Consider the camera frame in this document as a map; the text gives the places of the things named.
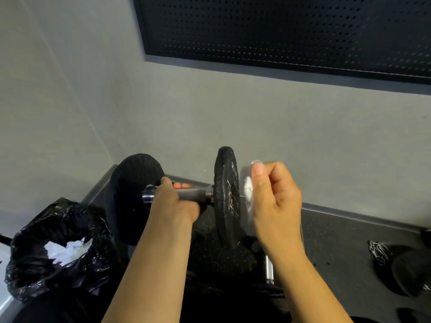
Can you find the person's right hand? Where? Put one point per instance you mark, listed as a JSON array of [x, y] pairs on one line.
[[279, 215]]

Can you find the person's left hand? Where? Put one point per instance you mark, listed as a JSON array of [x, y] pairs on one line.
[[171, 205]]

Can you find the person's right thumb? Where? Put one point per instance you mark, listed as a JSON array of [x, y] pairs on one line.
[[258, 184]]

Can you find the person's left fingers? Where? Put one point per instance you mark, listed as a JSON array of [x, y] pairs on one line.
[[183, 186]]

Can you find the white wipe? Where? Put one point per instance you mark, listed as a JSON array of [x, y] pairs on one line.
[[247, 191]]

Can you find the black plate dumbbell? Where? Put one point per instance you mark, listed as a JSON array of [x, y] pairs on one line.
[[227, 198]]

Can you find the person's left forearm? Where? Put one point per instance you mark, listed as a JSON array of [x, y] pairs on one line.
[[151, 275]]

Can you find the person's right forearm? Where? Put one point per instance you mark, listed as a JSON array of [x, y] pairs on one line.
[[303, 285]]

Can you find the black rubber mat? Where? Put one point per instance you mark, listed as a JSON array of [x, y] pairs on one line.
[[336, 248]]

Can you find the crumpled white tissues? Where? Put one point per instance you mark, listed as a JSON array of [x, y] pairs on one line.
[[64, 250]]

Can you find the black weight plate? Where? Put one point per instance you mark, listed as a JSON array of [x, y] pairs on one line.
[[409, 272]]

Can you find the black trash bag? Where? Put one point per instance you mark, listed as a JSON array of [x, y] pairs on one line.
[[33, 275]]

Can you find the black perforated wall panel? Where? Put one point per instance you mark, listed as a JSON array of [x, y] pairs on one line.
[[269, 30]]

